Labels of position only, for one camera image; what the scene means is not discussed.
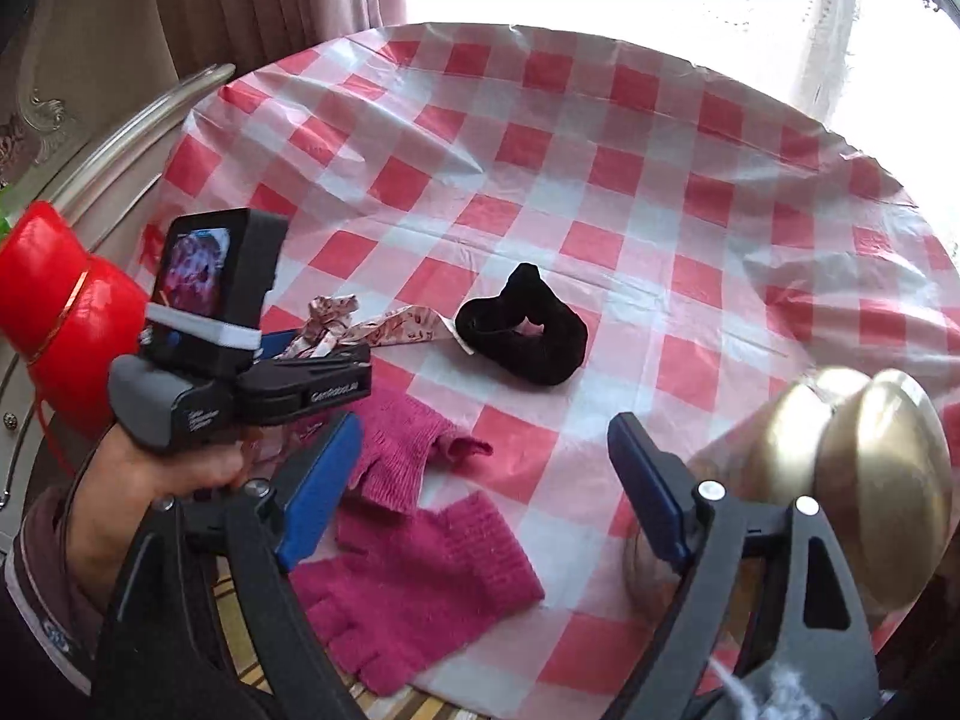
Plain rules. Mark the red plastic thermos jug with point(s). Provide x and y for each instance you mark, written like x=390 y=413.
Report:
x=69 y=314

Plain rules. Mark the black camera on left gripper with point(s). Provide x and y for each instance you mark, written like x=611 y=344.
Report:
x=203 y=315

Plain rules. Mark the black velvet scrunchie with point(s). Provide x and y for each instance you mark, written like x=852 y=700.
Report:
x=525 y=329

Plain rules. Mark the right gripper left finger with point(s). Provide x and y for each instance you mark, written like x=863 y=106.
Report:
x=156 y=653

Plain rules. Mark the patterned pink fabric bow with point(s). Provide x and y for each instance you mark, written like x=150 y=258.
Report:
x=331 y=324

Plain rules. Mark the person's left hand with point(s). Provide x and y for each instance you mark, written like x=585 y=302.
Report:
x=120 y=483

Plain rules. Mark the magenta knitted glove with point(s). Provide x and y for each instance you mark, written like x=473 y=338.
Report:
x=400 y=437
x=405 y=591

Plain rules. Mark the pink checkered plastic tablecloth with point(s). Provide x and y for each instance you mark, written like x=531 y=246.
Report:
x=717 y=244

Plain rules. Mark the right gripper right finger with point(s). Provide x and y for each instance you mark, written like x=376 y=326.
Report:
x=807 y=625

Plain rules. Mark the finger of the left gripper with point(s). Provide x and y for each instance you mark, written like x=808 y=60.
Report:
x=273 y=345

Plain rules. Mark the person's left forearm sleeve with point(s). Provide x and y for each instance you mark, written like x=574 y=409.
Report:
x=50 y=630

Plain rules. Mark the striped beige sofa cushion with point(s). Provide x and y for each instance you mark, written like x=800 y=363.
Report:
x=283 y=670

